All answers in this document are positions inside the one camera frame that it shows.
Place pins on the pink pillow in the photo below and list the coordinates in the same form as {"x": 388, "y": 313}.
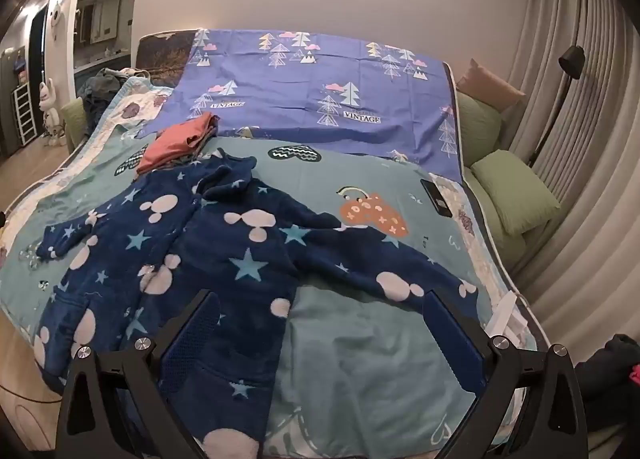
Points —
{"x": 487, "y": 81}

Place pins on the teal printed quilt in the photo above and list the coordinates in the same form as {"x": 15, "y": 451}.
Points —
{"x": 350, "y": 339}

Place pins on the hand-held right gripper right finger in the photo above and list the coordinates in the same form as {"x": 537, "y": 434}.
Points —
{"x": 452, "y": 339}

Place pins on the white rabbit figurine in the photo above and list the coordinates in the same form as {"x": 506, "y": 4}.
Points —
{"x": 50, "y": 114}

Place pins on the purple tree-print sheet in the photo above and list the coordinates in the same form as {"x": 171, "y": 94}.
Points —
{"x": 300, "y": 89}

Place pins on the black phone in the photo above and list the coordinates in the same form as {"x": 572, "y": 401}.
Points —
{"x": 436, "y": 198}

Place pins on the dark cabinet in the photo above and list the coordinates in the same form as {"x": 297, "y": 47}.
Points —
{"x": 7, "y": 104}

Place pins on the folded coral clothes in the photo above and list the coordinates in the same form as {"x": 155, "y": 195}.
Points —
{"x": 170, "y": 144}

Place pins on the white wall cabinet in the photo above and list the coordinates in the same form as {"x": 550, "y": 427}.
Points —
{"x": 105, "y": 19}

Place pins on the navy star-print fleece onesie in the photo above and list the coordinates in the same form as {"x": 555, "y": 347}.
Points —
{"x": 225, "y": 259}

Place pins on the black floor lamp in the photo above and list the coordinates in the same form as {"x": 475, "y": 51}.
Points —
{"x": 572, "y": 59}

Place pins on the beige curtain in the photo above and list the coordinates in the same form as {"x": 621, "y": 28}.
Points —
{"x": 600, "y": 189}

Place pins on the white bear wall decoration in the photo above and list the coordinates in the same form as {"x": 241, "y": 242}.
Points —
{"x": 57, "y": 14}

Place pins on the dark cloth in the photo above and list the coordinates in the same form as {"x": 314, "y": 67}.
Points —
{"x": 607, "y": 364}

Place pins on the white rack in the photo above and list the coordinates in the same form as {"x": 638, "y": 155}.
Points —
{"x": 25, "y": 114}

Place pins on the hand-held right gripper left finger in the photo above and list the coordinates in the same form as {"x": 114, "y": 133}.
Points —
{"x": 192, "y": 339}

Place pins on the pile of denim clothes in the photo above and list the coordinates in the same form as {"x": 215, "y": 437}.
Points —
{"x": 100, "y": 89}

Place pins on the light green pillow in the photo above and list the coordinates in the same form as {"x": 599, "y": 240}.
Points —
{"x": 515, "y": 194}

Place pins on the dark patterned cushion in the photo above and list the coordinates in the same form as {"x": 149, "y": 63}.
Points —
{"x": 165, "y": 56}

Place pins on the green cushion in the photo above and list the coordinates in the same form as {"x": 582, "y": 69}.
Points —
{"x": 477, "y": 124}
{"x": 72, "y": 119}

